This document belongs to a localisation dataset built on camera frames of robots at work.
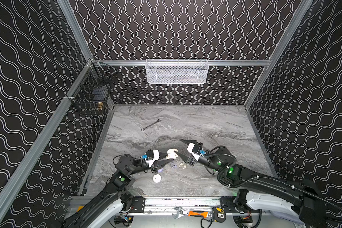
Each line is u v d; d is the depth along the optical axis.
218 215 0.69
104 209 0.55
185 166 0.88
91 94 0.92
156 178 0.82
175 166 0.88
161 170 0.86
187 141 0.64
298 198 0.42
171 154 0.63
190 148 0.53
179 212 0.73
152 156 0.53
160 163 0.60
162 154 0.62
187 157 0.58
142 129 1.06
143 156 0.53
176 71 0.61
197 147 0.51
